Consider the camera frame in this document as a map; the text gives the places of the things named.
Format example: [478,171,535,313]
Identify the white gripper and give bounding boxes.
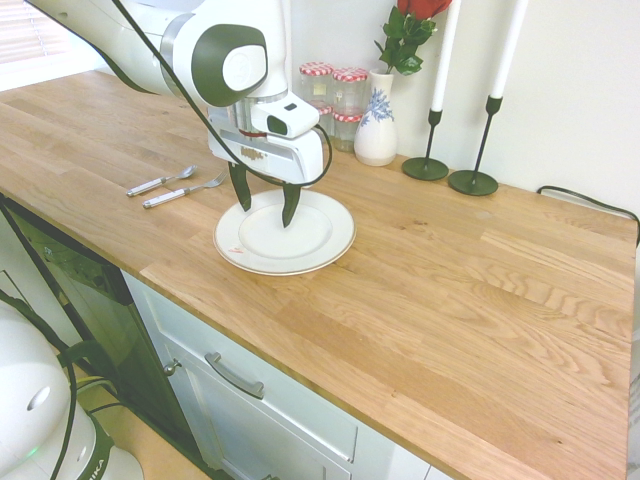
[207,106,324,230]

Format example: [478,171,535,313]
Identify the white-handled metal spoon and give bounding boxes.
[125,164,198,198]

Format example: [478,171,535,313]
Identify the white gold-rimmed plate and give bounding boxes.
[213,188,357,278]

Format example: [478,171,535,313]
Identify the glass jar checkered lid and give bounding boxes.
[332,111,365,153]
[313,103,336,147]
[331,66,371,115]
[299,61,335,110]

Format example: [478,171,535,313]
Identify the white vase blue print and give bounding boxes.
[353,69,399,168]

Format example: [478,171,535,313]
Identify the short black candle holder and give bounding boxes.
[401,107,450,182]

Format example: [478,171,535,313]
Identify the dark glass appliance door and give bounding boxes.
[0,193,212,472]

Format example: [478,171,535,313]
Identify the tall black candle holder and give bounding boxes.
[447,94,504,197]

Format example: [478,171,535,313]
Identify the red rose green leaves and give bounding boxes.
[374,0,454,78]

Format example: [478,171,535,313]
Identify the white drawer front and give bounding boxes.
[123,272,360,465]

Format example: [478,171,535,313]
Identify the tall white candle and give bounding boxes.
[430,0,462,113]
[488,0,530,100]

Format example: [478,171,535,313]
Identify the white window blind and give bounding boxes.
[0,0,72,67]

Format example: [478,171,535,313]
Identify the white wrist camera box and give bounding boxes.
[251,97,321,140]

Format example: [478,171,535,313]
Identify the white-handled metal fork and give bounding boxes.
[142,170,228,210]

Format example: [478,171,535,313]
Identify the silver drawer handle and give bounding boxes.
[204,351,266,401]

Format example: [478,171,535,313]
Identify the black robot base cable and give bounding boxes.
[0,288,122,480]

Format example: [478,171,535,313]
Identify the black power cable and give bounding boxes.
[536,185,640,249]

